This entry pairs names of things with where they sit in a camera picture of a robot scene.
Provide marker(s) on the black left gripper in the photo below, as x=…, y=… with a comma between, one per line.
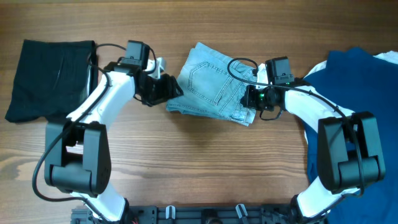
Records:
x=168, y=88

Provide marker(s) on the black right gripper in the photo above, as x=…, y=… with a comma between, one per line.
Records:
x=249, y=99

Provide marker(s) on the light blue denim shorts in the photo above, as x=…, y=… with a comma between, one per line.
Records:
x=210, y=89

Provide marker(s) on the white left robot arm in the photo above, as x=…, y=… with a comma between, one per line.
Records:
x=77, y=152

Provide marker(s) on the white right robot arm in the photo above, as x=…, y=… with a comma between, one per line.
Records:
x=349, y=152

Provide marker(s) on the dark blue garment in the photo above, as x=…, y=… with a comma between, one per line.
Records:
x=358, y=81

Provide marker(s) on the black folded garment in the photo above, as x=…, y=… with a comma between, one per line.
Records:
x=52, y=80

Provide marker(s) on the white garment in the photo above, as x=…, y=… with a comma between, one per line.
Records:
x=390, y=56

